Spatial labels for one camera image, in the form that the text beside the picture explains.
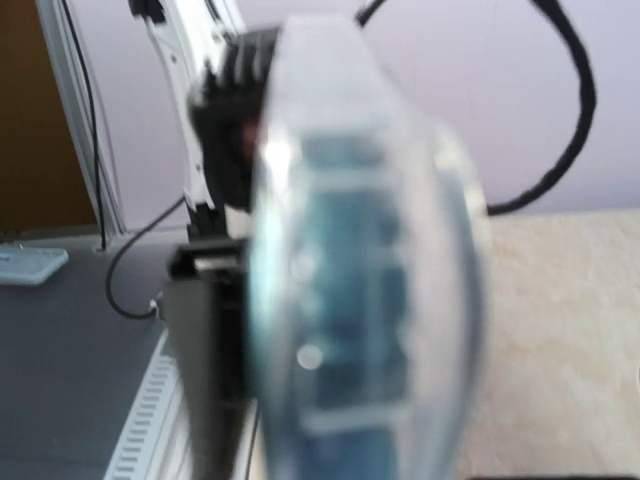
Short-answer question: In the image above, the light blue object on desk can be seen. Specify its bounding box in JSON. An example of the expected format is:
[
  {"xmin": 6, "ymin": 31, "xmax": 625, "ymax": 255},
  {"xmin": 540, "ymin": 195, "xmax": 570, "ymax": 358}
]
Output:
[{"xmin": 1, "ymin": 245, "xmax": 69, "ymax": 286}]

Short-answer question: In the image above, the clear magsafe phone case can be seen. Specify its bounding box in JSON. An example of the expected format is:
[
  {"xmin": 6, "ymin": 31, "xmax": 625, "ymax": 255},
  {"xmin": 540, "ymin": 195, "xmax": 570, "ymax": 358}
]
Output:
[{"xmin": 248, "ymin": 15, "xmax": 487, "ymax": 479}]

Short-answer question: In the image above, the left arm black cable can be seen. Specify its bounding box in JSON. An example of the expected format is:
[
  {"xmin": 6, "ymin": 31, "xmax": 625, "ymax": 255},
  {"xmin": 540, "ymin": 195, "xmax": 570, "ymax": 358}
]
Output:
[{"xmin": 353, "ymin": 0, "xmax": 599, "ymax": 216}]

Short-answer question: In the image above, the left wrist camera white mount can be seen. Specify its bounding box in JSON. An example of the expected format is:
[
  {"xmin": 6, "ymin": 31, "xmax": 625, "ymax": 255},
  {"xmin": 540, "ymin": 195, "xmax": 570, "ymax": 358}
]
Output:
[{"xmin": 129, "ymin": 1, "xmax": 280, "ymax": 240}]

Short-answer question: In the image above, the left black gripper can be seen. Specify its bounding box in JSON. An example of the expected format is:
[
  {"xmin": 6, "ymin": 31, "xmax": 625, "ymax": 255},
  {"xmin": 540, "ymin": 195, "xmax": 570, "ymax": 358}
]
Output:
[{"xmin": 164, "ymin": 238, "xmax": 256, "ymax": 479}]

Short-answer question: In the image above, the left aluminium frame post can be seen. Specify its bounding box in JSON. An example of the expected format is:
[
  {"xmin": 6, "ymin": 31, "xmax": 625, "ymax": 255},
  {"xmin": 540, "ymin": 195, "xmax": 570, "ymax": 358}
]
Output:
[{"xmin": 35, "ymin": 1, "xmax": 126, "ymax": 253}]

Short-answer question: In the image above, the front aluminium rail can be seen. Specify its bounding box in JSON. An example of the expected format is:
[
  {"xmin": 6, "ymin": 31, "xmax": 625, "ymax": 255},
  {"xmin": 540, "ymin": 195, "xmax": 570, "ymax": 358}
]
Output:
[{"xmin": 104, "ymin": 333, "xmax": 192, "ymax": 480}]

